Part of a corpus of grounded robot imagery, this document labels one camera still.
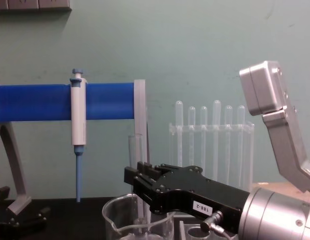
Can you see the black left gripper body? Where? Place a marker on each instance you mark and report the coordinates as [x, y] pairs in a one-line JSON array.
[[17, 228]]

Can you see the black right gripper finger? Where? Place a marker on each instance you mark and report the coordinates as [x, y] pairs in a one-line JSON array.
[[142, 183], [154, 168]]

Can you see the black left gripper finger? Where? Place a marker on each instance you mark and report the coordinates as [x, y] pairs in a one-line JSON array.
[[39, 213], [0, 193]]

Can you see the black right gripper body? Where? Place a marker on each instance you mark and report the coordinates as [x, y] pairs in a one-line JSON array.
[[194, 190]]

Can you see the clear glass test tube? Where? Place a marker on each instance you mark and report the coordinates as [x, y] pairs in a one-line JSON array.
[[137, 147]]

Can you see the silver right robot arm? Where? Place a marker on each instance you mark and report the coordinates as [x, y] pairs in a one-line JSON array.
[[275, 215]]

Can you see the clear glass beaker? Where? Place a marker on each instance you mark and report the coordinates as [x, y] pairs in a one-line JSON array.
[[124, 220]]

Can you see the clear acrylic test tube rack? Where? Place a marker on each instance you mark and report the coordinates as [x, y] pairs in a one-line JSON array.
[[184, 231]]

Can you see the clear acrylic pipette rack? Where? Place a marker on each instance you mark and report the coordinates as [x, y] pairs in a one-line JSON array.
[[209, 128]]

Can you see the white and blue micropipette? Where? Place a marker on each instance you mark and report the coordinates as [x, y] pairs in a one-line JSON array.
[[78, 120]]

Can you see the blue and grey pipette stand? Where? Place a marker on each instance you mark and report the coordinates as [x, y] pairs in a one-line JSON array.
[[32, 102]]

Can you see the grey wall socket panel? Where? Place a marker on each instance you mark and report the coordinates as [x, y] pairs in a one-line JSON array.
[[32, 4]]

